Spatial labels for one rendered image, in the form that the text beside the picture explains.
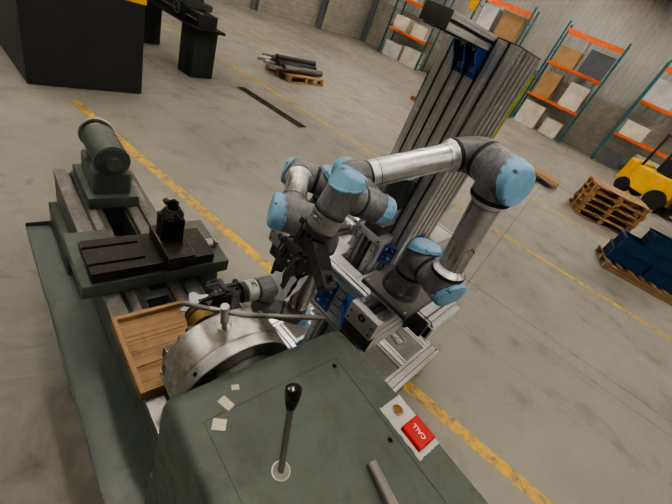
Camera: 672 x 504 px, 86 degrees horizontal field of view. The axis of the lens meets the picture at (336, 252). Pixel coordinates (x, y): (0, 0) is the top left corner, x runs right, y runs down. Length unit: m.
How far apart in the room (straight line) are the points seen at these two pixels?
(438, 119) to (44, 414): 2.15
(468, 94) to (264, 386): 1.10
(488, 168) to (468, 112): 0.38
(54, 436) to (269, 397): 1.50
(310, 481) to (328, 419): 0.13
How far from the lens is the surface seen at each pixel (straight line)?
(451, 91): 1.42
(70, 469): 2.14
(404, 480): 0.88
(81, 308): 1.92
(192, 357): 0.95
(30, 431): 2.25
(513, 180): 1.01
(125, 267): 1.46
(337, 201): 0.77
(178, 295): 1.52
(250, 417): 0.81
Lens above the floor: 1.97
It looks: 34 degrees down
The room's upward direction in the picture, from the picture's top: 25 degrees clockwise
